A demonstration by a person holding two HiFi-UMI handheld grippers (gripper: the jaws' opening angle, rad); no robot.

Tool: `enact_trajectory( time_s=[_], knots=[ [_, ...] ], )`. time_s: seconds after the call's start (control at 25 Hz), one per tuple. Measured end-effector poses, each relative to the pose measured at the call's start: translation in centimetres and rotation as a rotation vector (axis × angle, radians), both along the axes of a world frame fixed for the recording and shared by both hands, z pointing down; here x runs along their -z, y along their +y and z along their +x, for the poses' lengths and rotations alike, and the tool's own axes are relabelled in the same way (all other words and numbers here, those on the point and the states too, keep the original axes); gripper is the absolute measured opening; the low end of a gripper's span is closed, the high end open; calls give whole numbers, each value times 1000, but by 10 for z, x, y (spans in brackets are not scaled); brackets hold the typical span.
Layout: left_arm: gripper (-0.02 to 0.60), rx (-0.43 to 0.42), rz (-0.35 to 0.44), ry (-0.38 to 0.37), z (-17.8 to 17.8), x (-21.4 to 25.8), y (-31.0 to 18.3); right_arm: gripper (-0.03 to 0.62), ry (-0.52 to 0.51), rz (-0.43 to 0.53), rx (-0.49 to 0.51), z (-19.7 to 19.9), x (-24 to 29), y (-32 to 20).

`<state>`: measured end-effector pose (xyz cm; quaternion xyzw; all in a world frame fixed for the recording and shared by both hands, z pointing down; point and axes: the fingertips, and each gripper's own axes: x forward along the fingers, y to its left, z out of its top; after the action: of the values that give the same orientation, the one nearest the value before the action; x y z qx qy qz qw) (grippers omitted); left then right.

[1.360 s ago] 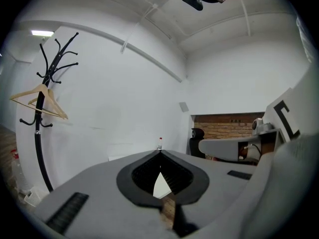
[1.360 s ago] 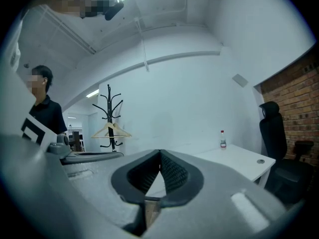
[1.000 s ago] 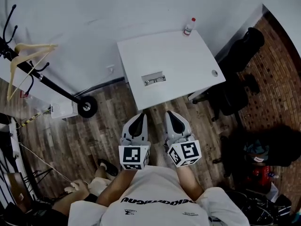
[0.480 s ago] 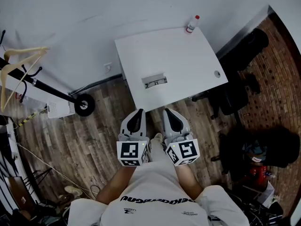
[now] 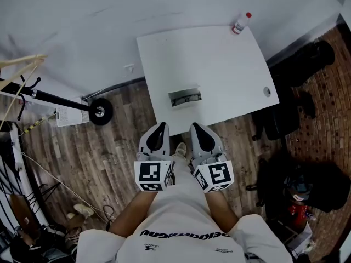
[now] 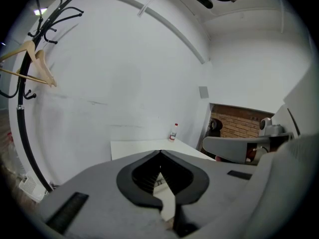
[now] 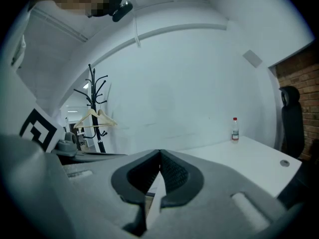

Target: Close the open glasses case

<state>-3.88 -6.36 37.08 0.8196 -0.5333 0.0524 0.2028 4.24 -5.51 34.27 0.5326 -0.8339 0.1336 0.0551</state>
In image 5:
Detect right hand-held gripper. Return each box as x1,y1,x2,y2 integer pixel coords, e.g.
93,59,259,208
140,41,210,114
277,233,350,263
189,122,235,194

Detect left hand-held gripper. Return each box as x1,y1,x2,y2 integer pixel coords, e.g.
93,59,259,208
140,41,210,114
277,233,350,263
133,122,175,193

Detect small metal box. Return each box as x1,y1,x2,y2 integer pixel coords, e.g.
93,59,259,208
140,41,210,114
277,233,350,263
167,84,203,108

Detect person's left forearm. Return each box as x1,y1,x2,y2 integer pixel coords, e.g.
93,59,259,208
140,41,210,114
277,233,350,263
107,190,157,239

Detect person's right forearm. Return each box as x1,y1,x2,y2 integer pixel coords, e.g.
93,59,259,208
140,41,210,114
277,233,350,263
204,188,240,230

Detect person's light shoe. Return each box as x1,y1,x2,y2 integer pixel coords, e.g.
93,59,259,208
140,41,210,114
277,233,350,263
175,142,188,157

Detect person's beige trousers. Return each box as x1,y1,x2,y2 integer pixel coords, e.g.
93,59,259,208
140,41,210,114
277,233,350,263
170,155,194,187

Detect black-framed eyeglasses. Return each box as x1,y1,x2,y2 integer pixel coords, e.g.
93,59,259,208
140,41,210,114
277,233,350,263
171,94,201,107

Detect black coat rack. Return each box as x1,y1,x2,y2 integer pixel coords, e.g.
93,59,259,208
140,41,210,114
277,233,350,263
0,76,114,127

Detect person's white shirt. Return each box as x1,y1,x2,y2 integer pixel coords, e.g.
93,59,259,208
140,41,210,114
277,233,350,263
76,174,293,263

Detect white table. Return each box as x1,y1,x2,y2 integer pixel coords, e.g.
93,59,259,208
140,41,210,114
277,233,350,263
135,24,281,137

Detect white perforated box device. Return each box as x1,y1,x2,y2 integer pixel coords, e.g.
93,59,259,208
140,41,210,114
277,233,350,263
54,96,92,128

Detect teal bag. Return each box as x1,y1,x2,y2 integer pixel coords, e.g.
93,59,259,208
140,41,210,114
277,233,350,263
284,173,314,203

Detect red plastic crate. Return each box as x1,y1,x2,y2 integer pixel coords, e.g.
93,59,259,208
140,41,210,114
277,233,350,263
287,204,314,222

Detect black office chair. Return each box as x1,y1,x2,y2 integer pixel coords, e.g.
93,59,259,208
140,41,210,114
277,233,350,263
251,39,336,148

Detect clear bottle with red cap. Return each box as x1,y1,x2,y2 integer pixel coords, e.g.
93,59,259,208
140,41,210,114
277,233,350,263
230,12,253,36

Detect black backpack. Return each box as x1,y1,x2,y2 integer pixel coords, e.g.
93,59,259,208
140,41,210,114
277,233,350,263
257,157,350,214

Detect black cable with adapter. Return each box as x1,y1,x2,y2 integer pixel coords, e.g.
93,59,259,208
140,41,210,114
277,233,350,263
102,204,117,231

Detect white floor cable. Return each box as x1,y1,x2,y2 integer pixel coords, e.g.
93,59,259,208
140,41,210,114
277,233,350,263
21,151,116,222

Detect yellow black striped strap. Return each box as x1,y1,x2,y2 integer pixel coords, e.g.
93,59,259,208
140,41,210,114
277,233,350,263
22,115,52,135

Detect white rack frame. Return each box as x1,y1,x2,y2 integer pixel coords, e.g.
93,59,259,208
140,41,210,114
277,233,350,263
9,129,26,173

